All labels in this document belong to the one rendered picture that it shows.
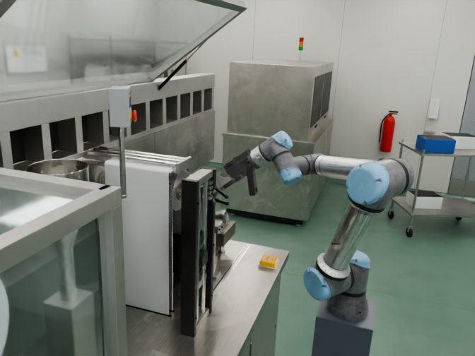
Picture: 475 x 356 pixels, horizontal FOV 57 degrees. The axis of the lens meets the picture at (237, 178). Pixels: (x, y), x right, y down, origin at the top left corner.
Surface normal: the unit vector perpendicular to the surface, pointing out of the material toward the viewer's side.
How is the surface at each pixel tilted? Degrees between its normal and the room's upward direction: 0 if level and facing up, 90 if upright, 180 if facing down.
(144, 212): 90
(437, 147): 90
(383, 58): 90
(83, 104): 90
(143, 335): 0
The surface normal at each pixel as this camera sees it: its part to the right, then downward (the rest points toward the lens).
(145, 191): -0.32, 0.27
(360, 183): -0.77, 0.04
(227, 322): 0.04, -0.95
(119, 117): 0.14, 0.30
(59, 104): 0.95, 0.14
